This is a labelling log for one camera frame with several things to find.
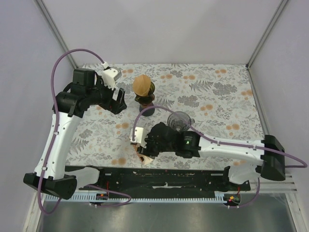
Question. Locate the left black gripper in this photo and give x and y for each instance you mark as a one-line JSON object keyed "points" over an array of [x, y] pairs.
{"points": [[115, 107]]}

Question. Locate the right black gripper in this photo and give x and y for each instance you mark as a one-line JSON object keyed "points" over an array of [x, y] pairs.
{"points": [[147, 150]]}

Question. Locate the grey clear dripper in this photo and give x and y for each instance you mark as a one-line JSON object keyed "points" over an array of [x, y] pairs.
{"points": [[180, 121]]}

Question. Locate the olive green dripper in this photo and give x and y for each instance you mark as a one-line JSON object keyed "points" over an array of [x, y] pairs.
{"points": [[148, 97]]}

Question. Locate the brown paper coffee filter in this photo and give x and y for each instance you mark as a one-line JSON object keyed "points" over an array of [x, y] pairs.
{"points": [[141, 85]]}

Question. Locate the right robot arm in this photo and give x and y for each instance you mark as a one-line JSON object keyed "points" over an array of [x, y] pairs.
{"points": [[262, 158]]}

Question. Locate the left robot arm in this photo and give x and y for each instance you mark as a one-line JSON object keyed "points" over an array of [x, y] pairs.
{"points": [[86, 89]]}

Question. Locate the floral table mat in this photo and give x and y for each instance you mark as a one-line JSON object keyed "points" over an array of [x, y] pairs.
{"points": [[218, 97]]}

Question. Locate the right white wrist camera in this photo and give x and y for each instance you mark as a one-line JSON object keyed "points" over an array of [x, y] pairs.
{"points": [[137, 136]]}

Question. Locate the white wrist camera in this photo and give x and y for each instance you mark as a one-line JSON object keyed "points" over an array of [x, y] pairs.
{"points": [[137, 136], [110, 75]]}

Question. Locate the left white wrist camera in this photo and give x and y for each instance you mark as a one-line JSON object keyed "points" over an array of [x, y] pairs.
{"points": [[110, 75]]}

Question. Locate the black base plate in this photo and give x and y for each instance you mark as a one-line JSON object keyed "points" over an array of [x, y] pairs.
{"points": [[164, 192]]}

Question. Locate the white slotted cable duct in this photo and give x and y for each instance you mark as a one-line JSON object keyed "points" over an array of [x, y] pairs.
{"points": [[96, 197]]}

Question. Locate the left aluminium frame post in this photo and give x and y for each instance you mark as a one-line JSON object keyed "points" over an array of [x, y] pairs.
{"points": [[52, 25]]}

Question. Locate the aluminium frame post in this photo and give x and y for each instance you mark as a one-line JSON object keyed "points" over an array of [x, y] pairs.
{"points": [[271, 25], [52, 25]]}

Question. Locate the right aluminium frame post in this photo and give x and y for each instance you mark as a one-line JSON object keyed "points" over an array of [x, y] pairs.
{"points": [[271, 25]]}

